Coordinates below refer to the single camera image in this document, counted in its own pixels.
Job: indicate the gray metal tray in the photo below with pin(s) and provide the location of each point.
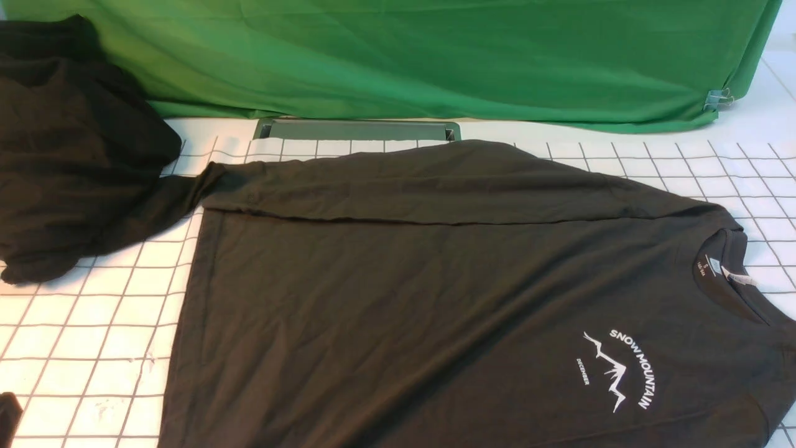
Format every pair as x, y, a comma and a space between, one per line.
328, 129

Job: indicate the dark gray long-sleeve shirt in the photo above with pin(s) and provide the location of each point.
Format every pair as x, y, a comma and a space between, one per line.
463, 295

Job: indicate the black cloth pile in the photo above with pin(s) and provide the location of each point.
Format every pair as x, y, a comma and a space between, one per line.
81, 149

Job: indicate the white grid mat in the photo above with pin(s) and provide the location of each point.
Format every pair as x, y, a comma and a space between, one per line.
87, 355

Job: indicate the green backdrop cloth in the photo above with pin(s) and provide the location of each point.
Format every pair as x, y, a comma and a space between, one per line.
630, 67

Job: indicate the metal binder clip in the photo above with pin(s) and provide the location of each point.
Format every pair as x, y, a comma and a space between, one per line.
718, 99

